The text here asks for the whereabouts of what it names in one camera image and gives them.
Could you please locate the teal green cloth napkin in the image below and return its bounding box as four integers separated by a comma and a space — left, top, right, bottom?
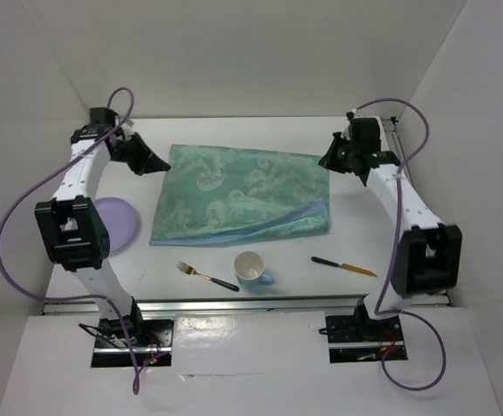
150, 145, 330, 246

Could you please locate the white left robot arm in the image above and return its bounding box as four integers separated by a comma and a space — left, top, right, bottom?
35, 124, 170, 346

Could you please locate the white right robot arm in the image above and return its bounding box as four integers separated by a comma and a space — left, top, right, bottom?
319, 117, 462, 340

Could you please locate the lavender plastic plate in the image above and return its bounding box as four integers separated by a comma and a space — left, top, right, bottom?
95, 197, 140, 256

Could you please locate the light blue ceramic mug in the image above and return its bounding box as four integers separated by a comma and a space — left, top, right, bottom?
233, 251, 275, 293

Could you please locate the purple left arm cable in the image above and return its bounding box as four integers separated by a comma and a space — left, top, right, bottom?
0, 87, 161, 395

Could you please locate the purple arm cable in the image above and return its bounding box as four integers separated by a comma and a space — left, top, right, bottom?
0, 87, 161, 395
346, 97, 447, 391

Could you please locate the aluminium right frame rail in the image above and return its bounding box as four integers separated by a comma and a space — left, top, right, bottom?
369, 122, 457, 310

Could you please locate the aluminium frame rail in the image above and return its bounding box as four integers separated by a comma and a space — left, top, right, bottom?
369, 122, 457, 310
42, 293, 451, 315

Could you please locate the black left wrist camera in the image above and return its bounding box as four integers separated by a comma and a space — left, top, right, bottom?
89, 107, 117, 127

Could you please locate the gold fork dark handle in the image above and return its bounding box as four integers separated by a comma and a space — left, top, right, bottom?
177, 262, 239, 292

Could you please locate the gold knife dark handle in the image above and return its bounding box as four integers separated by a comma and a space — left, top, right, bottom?
310, 257, 377, 277

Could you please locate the aluminium front frame rail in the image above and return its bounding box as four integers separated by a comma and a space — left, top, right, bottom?
42, 293, 451, 315

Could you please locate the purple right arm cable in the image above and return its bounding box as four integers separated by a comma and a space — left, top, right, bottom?
346, 97, 447, 391

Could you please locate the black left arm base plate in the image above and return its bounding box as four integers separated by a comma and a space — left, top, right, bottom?
79, 318, 174, 368

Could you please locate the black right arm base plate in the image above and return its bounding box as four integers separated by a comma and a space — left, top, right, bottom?
317, 315, 408, 364

